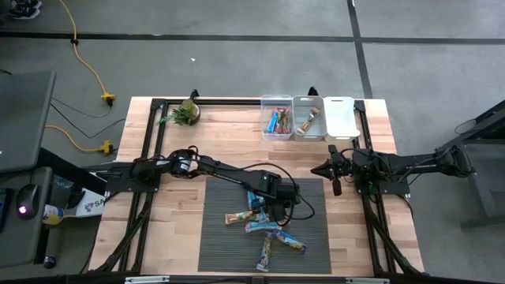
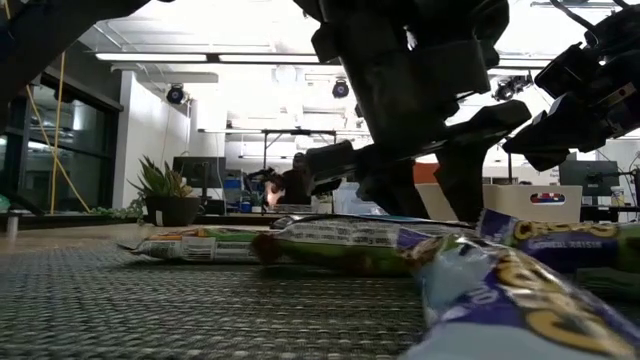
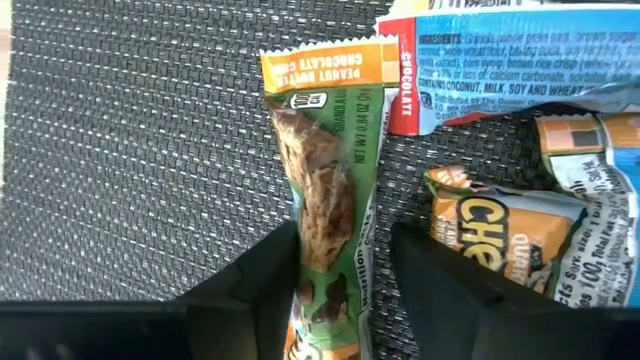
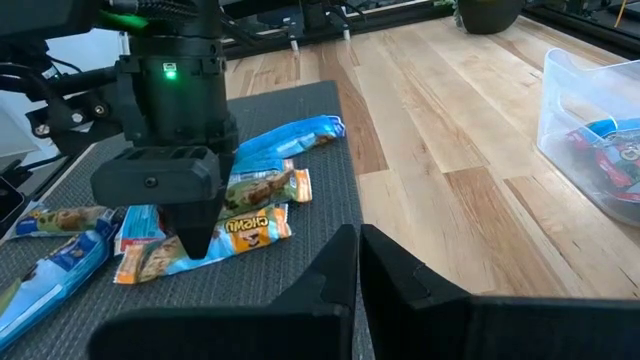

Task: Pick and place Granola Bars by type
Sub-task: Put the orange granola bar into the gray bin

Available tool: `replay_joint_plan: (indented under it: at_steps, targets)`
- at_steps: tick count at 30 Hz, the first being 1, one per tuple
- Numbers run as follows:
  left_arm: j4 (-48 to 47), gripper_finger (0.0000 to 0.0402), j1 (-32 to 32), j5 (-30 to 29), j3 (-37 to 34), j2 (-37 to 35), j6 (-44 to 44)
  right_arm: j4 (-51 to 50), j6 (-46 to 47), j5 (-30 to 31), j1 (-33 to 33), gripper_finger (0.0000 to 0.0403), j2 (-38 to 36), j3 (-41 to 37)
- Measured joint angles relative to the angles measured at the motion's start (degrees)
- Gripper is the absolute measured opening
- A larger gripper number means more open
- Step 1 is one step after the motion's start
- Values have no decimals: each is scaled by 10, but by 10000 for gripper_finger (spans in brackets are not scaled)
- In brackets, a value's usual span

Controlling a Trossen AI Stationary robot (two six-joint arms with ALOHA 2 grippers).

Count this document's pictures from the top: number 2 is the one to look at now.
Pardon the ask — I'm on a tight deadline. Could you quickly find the yellow extension cord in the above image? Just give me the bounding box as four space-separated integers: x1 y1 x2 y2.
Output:
48 49 66 216
23 83 92 215

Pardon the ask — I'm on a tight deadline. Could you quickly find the black background rig frame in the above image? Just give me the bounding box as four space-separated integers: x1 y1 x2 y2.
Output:
259 128 339 206

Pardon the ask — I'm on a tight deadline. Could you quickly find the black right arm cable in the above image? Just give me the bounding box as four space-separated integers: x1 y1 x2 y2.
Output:
548 0 632 49

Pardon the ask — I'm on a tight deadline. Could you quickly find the long LED light bar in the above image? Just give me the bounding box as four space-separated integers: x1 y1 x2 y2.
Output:
93 51 551 69

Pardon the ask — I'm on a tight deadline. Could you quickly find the person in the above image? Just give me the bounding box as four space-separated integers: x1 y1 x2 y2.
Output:
277 152 315 206

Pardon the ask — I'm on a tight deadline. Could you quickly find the potted green succulent plant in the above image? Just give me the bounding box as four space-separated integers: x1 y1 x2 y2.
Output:
89 155 202 228

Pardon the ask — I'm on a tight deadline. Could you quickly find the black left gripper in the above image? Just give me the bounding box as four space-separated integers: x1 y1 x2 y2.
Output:
303 19 533 225

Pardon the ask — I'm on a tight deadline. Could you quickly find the orange partition panel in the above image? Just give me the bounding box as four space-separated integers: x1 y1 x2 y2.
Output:
412 161 441 185

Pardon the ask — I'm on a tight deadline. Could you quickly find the purple Chewy granola bar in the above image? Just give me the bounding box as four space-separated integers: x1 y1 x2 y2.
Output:
397 233 640 360
475 208 640 302

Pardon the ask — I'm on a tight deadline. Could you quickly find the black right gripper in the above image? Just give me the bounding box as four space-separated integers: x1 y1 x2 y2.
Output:
501 4 640 174

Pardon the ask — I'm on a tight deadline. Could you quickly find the black computer monitor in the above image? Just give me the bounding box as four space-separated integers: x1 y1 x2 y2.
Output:
172 156 228 190
558 159 621 197

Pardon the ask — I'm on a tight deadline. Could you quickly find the white plastic bin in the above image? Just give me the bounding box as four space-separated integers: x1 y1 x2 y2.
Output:
480 183 584 225

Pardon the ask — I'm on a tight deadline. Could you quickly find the grey woven placemat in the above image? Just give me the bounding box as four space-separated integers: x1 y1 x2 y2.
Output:
0 238 640 360

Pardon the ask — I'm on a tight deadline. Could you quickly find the small silver post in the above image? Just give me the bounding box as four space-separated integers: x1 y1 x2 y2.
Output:
4 209 22 240

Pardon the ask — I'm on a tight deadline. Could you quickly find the green orange granola bar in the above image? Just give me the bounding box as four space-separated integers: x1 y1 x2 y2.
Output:
117 226 264 265
251 217 419 278

